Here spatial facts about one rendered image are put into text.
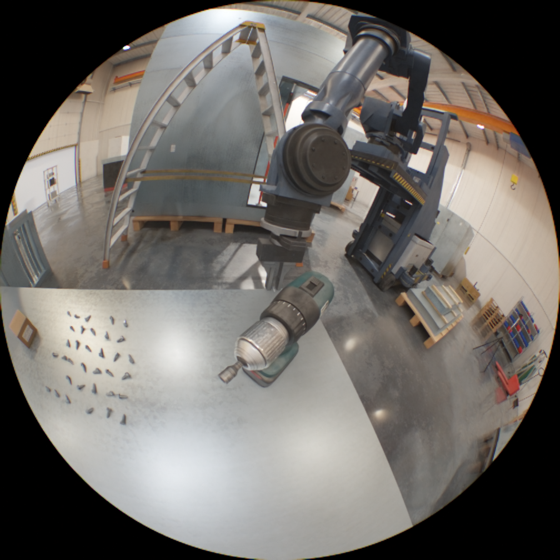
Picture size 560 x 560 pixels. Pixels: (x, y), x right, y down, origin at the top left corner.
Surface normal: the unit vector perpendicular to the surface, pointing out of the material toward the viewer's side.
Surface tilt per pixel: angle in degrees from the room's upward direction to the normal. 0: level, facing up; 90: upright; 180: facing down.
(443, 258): 90
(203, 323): 0
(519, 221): 90
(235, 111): 90
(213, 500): 0
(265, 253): 79
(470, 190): 90
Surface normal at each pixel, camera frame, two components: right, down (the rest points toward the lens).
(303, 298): 0.24, -0.65
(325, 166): 0.41, 0.52
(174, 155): 0.24, 0.67
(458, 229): -0.94, -0.04
